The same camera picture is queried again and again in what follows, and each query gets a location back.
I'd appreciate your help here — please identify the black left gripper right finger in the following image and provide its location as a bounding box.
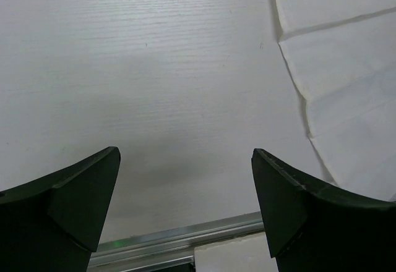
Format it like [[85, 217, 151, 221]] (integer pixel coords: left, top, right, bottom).
[[251, 148, 395, 271]]

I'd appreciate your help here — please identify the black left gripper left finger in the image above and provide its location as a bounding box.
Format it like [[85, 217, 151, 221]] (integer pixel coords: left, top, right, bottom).
[[1, 147, 121, 271]]

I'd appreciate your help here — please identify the white pleated skirt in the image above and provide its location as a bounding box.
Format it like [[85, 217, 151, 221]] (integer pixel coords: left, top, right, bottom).
[[275, 0, 395, 201]]

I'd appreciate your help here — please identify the aluminium table edge rail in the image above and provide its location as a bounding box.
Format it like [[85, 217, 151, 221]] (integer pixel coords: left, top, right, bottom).
[[87, 212, 264, 271]]

